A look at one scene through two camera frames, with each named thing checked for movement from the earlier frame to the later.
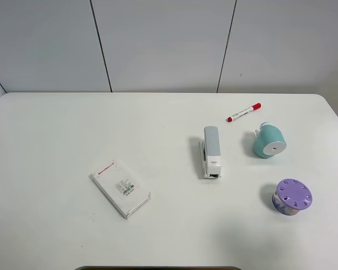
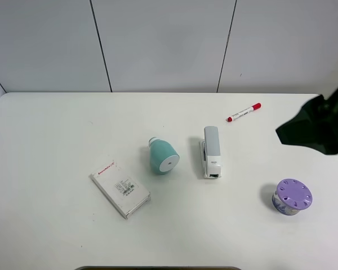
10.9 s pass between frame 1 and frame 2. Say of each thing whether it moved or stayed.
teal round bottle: moved
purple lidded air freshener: stayed
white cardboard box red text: stayed
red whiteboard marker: stayed
